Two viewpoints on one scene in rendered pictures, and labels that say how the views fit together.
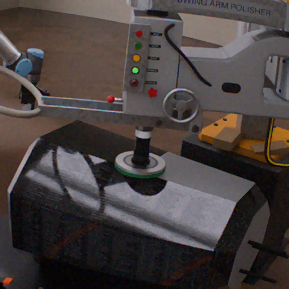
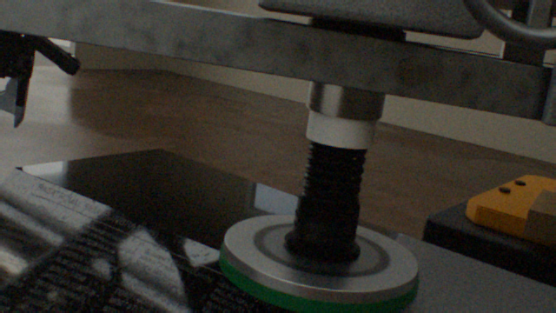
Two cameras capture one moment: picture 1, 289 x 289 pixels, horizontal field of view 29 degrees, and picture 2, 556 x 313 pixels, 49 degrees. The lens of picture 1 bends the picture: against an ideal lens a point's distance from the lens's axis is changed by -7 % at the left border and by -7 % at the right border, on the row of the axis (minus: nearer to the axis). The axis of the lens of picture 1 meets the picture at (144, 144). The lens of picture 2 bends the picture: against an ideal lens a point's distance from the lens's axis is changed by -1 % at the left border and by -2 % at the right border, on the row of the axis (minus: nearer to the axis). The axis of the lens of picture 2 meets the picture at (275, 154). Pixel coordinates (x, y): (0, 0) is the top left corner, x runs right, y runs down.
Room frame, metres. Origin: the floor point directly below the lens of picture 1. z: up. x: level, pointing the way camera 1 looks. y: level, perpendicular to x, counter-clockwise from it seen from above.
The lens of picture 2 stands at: (1.67, 0.01, 1.10)
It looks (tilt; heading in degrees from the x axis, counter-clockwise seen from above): 13 degrees down; 6
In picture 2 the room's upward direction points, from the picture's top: 8 degrees clockwise
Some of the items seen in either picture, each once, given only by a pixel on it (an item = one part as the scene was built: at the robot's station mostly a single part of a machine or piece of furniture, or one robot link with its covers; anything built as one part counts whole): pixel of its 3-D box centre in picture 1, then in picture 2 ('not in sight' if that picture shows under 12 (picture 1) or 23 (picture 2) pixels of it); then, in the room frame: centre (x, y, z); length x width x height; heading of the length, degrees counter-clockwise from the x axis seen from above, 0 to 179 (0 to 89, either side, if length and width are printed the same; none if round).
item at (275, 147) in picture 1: (269, 146); not in sight; (2.79, -0.66, 0.80); 0.20 x 0.10 x 0.05; 100
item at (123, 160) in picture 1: (140, 162); (321, 252); (2.32, 0.01, 0.85); 0.21 x 0.21 x 0.01
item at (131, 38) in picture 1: (136, 57); not in sight; (2.20, 0.07, 1.35); 0.08 x 0.03 x 0.28; 95
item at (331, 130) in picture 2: (144, 131); (341, 124); (2.32, 0.01, 1.00); 0.07 x 0.07 x 0.04
